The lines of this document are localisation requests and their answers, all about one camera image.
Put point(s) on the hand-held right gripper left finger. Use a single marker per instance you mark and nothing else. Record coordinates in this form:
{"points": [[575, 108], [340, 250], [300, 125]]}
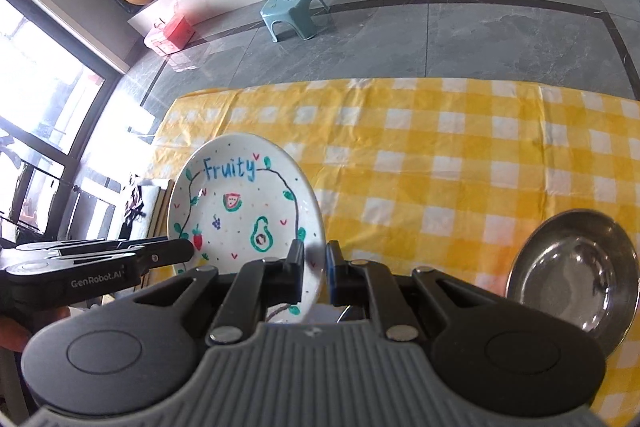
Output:
{"points": [[296, 274]]}

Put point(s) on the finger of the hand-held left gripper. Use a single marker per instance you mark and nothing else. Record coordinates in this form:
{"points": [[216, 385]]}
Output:
{"points": [[75, 248], [165, 254]]}

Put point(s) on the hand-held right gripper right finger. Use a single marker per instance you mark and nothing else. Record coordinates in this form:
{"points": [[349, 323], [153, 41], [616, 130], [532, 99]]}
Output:
{"points": [[334, 277]]}

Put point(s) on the white fruit-print plate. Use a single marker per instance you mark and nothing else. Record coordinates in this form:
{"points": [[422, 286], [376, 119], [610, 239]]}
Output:
{"points": [[240, 207]]}

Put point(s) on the stainless steel bowl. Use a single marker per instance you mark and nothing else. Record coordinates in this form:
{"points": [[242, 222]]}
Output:
{"points": [[575, 277]]}

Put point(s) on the person's left hand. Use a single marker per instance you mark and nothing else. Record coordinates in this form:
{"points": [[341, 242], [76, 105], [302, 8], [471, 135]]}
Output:
{"points": [[12, 336]]}

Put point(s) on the yellow checked tablecloth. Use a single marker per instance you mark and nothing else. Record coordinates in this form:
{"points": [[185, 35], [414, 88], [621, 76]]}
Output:
{"points": [[425, 157]]}

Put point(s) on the red box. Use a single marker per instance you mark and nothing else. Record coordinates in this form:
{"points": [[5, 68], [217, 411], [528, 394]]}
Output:
{"points": [[172, 34]]}

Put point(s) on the teal plastic stool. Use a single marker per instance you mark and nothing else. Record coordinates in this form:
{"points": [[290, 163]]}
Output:
{"points": [[292, 7]]}

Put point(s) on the dark window frame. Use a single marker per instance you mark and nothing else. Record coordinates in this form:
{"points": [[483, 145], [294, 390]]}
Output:
{"points": [[107, 107]]}

